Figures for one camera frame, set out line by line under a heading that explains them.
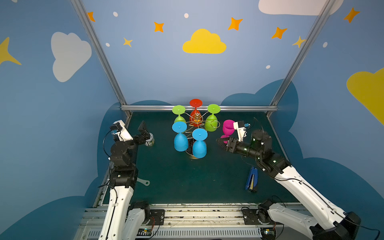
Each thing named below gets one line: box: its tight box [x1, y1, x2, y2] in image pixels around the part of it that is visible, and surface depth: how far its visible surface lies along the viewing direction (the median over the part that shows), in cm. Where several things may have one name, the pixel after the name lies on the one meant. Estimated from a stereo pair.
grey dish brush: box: [136, 177, 151, 186], surface depth 88 cm
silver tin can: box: [144, 132, 155, 147], surface depth 101 cm
